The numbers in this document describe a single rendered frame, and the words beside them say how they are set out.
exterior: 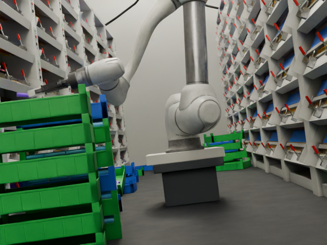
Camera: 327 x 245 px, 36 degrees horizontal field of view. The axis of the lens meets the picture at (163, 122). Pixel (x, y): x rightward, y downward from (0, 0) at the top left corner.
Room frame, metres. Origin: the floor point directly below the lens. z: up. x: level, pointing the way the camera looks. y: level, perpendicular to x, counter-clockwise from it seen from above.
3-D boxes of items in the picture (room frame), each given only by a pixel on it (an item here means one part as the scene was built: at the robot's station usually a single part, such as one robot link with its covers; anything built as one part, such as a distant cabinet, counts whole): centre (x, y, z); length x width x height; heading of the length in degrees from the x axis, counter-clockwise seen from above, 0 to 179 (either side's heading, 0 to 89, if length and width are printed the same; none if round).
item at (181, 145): (2.46, -0.09, 0.27); 0.22 x 0.18 x 0.06; 177
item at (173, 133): (2.43, -0.09, 0.41); 0.18 x 0.16 x 0.22; 21
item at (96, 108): (1.76, 0.34, 0.44); 0.30 x 0.20 x 0.08; 96
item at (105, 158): (1.76, 0.34, 0.28); 0.30 x 0.20 x 0.08; 96
